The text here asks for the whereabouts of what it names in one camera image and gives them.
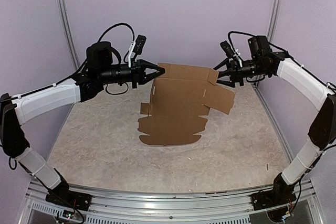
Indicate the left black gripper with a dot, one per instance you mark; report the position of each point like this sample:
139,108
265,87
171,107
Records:
138,73

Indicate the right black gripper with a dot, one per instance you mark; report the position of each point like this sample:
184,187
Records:
235,72

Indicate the brown cardboard box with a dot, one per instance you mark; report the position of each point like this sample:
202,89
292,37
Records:
180,101

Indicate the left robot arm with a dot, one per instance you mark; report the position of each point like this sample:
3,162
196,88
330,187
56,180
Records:
103,66

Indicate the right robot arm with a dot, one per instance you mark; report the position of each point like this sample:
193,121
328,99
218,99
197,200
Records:
272,61

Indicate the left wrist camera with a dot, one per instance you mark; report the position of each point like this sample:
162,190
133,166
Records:
134,50

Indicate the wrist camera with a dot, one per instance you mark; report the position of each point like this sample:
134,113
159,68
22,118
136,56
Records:
232,54
134,50

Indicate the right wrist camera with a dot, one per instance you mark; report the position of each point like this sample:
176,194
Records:
232,54

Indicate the right aluminium frame post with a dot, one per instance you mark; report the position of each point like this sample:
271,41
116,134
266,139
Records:
273,19

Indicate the aluminium frame post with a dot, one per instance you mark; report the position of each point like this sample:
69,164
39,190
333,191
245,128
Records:
68,34
273,19

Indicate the left aluminium frame post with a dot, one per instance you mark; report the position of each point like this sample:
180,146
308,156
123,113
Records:
68,34

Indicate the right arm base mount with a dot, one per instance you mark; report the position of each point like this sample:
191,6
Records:
267,198

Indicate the front aluminium rail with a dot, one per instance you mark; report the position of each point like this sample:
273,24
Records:
113,206

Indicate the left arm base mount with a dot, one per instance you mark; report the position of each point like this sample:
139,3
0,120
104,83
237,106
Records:
73,199

